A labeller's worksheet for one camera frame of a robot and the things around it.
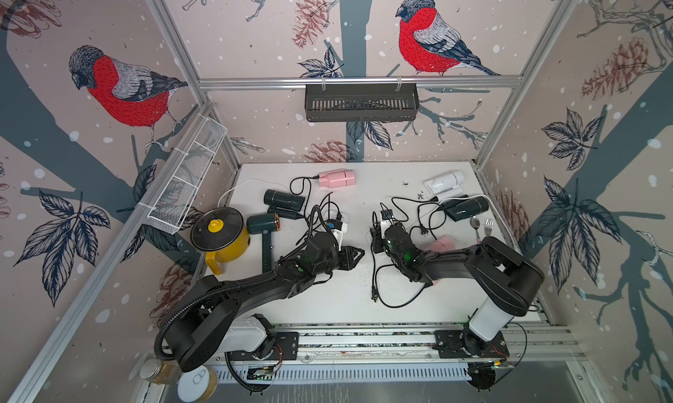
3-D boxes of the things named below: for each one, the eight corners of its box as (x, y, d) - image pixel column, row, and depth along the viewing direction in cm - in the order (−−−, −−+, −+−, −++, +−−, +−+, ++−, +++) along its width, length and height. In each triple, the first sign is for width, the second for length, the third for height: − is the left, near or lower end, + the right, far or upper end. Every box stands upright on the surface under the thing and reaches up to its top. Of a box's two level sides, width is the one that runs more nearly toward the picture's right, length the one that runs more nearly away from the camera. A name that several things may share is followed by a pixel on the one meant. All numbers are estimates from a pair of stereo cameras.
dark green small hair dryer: (260, 213, 105) (257, 205, 101) (269, 196, 111) (267, 188, 107) (301, 222, 103) (299, 214, 98) (308, 204, 108) (306, 196, 104)
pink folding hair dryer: (319, 189, 113) (318, 181, 109) (320, 176, 118) (319, 168, 114) (355, 189, 113) (355, 181, 109) (354, 176, 118) (355, 168, 114)
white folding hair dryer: (433, 202, 109) (437, 192, 104) (424, 187, 115) (428, 177, 110) (465, 195, 112) (470, 185, 107) (454, 180, 117) (459, 170, 112)
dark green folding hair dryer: (453, 223, 100) (456, 217, 97) (441, 205, 106) (444, 199, 102) (488, 212, 104) (492, 206, 100) (474, 196, 109) (478, 189, 106)
